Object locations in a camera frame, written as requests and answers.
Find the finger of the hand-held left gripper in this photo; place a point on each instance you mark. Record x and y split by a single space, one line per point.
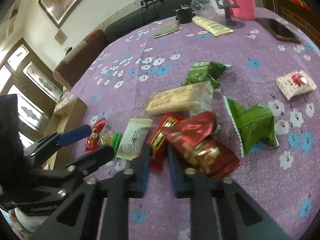
97 156
75 134

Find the wall switch plate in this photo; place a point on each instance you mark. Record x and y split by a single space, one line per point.
60 37

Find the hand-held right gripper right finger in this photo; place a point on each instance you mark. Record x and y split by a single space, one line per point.
176 180

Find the black smartphone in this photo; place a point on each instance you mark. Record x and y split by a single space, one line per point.
280 28

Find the pink knitted-sleeve bottle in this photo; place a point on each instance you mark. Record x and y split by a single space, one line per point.
243 2

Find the clear green-edged candy packet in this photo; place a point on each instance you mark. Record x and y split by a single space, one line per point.
108 138

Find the green snack packet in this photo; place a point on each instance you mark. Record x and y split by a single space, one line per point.
203 72
252 127

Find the purple floral tablecloth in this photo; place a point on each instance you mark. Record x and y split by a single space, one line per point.
225 55

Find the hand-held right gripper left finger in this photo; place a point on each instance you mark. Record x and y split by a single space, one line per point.
142 177

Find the wooden glass-panel cabinet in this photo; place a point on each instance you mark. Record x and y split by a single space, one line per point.
32 80

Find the dark sofa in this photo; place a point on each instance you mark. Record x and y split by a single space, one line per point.
130 22

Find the cardboard box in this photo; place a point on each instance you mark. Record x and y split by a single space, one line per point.
71 110

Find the small red figure-print packet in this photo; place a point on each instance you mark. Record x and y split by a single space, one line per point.
93 136

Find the small black device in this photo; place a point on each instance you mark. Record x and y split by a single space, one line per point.
184 15

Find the brown brick-pattern cabinet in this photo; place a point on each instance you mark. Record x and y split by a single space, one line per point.
295 17

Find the brown cushion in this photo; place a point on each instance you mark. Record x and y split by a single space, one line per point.
80 55

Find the red gold-label snack packet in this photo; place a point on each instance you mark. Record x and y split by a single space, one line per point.
161 135

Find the white red-print snack packet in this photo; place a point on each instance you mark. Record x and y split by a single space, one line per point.
296 83

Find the cream tube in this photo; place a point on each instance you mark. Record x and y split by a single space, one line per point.
212 26

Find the dark red snack packet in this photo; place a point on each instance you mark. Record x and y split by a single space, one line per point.
200 145

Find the beige wafer packet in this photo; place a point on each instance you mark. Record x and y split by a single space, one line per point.
177 98

